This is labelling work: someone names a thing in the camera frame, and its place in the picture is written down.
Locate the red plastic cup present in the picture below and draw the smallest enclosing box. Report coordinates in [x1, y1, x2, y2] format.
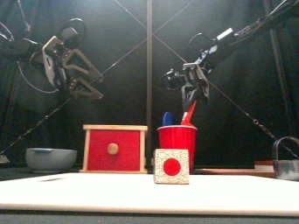
[156, 124, 198, 173]

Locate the grey bowl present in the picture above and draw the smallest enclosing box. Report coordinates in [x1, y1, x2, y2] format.
[24, 147, 78, 173]

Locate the vertical metal frame pole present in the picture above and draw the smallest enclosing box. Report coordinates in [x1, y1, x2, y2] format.
[144, 0, 154, 173]

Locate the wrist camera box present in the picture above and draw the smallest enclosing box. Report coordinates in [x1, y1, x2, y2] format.
[57, 26, 81, 49]
[162, 68, 186, 91]

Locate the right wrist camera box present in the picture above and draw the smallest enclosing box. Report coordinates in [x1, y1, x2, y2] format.
[162, 68, 186, 91]

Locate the metal pail with handle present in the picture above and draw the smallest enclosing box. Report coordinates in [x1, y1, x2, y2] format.
[271, 136, 299, 182]

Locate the red wooden framed box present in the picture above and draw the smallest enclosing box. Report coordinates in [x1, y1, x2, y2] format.
[78, 124, 149, 174]

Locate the white cutting board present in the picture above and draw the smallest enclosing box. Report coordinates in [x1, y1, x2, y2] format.
[0, 171, 299, 218]

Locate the slanted metal frame pole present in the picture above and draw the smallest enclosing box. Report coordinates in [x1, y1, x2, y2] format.
[263, 0, 295, 138]

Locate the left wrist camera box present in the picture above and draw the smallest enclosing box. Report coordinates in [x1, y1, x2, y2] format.
[57, 26, 81, 49]

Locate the speckled cube red dot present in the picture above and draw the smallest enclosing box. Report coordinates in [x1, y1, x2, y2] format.
[152, 148, 192, 186]

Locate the white red block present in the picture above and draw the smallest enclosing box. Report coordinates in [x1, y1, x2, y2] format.
[253, 159, 276, 173]

